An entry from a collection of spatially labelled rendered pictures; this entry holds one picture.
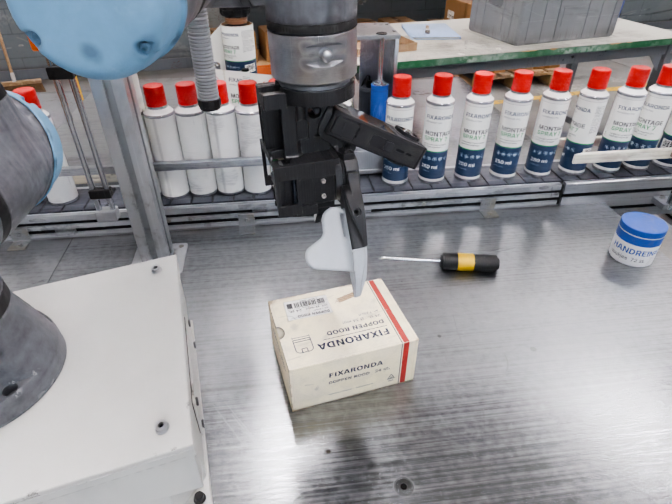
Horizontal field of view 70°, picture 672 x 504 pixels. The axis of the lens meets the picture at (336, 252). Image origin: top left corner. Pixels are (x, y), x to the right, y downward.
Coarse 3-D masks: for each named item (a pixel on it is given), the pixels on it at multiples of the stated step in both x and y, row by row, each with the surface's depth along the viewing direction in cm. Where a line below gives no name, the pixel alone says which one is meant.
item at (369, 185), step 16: (368, 176) 99; (416, 176) 98; (448, 176) 98; (480, 176) 98; (528, 176) 98; (80, 192) 93; (272, 192) 93; (368, 192) 93; (384, 192) 93; (48, 208) 88; (64, 208) 88; (80, 208) 88
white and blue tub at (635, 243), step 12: (624, 216) 82; (636, 216) 82; (648, 216) 82; (624, 228) 80; (636, 228) 79; (648, 228) 79; (660, 228) 79; (612, 240) 84; (624, 240) 81; (636, 240) 79; (648, 240) 78; (660, 240) 79; (612, 252) 84; (624, 252) 82; (636, 252) 80; (648, 252) 80; (636, 264) 81; (648, 264) 82
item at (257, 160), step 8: (184, 160) 85; (192, 160) 85; (200, 160) 85; (208, 160) 85; (216, 160) 85; (224, 160) 85; (232, 160) 85; (240, 160) 86; (248, 160) 86; (256, 160) 86; (64, 168) 83; (72, 168) 83; (80, 168) 83; (96, 168) 83; (104, 168) 83; (112, 168) 84; (160, 168) 85; (168, 168) 85; (176, 168) 85; (184, 168) 85; (192, 168) 85; (200, 168) 86; (208, 168) 86
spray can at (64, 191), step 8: (16, 88) 79; (24, 88) 79; (32, 88) 79; (24, 96) 78; (32, 96) 79; (48, 112) 82; (64, 160) 86; (64, 176) 87; (56, 184) 86; (64, 184) 87; (72, 184) 89; (56, 192) 87; (64, 192) 88; (72, 192) 89; (48, 200) 89; (56, 200) 88; (64, 200) 88; (72, 200) 89
